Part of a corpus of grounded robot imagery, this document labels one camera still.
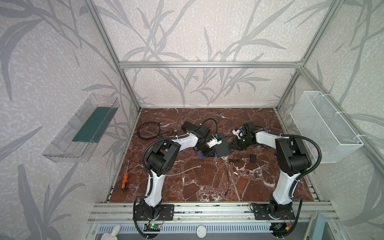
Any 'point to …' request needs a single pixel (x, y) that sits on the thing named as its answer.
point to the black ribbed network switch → (189, 126)
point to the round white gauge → (201, 231)
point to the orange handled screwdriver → (124, 185)
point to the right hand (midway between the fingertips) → (228, 145)
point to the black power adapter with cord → (253, 160)
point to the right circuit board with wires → (281, 229)
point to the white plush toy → (112, 236)
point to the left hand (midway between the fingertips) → (215, 150)
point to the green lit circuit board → (152, 227)
